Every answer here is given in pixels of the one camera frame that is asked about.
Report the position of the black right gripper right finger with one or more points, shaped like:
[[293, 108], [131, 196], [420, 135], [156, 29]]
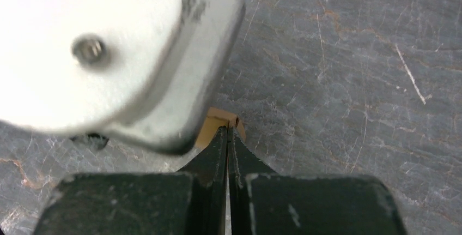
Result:
[[265, 202]]

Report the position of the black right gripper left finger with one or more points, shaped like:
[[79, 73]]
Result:
[[191, 200]]

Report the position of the brown cardboard box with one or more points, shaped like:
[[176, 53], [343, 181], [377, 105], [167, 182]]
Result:
[[216, 118]]

